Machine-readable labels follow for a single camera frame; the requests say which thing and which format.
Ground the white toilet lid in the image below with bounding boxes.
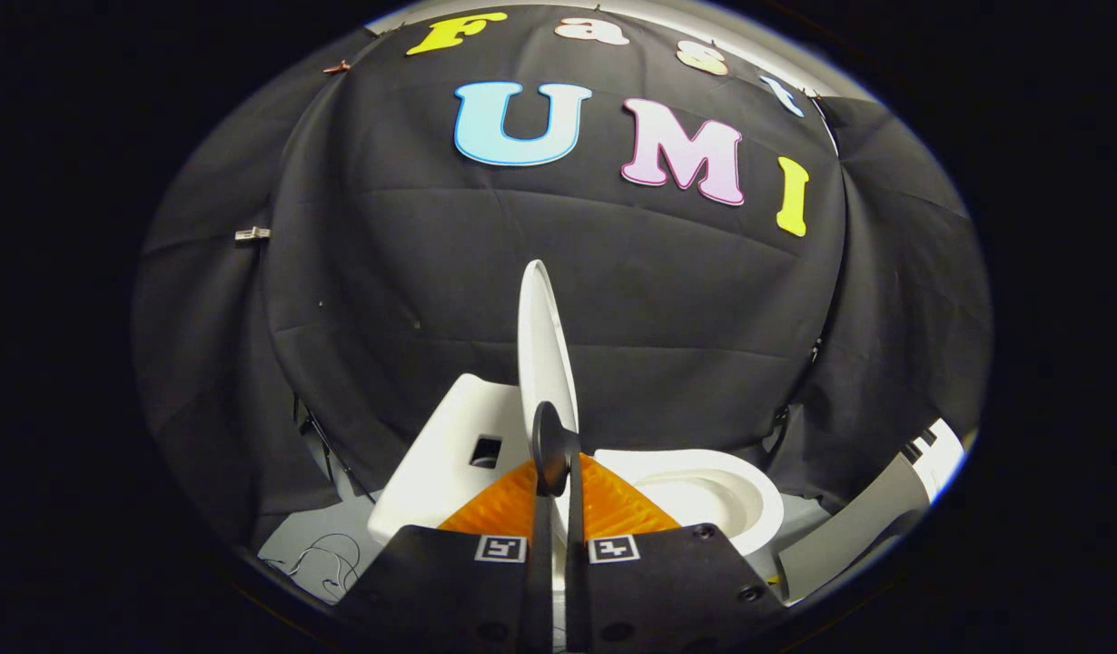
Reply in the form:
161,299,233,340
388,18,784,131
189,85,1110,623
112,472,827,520
518,260,580,473

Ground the grey board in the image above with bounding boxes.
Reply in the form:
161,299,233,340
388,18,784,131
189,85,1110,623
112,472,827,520
776,452,932,605

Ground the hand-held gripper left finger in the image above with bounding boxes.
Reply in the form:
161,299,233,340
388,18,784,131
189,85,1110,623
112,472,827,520
330,459,557,652

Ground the white cable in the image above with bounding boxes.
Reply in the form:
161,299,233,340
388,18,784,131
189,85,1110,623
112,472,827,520
284,531,365,591

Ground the white toilet seat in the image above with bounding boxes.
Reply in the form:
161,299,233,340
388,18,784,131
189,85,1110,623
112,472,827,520
593,448,786,557

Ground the black backdrop cloth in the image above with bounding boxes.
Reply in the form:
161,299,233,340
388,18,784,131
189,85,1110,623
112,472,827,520
132,5,993,555

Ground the white panel with black bars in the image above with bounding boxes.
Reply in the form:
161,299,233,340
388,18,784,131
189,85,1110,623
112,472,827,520
899,418,966,496

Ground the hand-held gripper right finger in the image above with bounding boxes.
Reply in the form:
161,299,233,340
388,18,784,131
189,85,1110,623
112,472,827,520
566,452,788,652

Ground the white ceramic toilet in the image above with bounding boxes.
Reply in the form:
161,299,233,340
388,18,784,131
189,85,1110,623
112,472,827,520
368,372,786,582

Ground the black round lid handle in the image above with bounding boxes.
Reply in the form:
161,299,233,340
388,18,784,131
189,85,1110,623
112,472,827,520
531,401,584,498

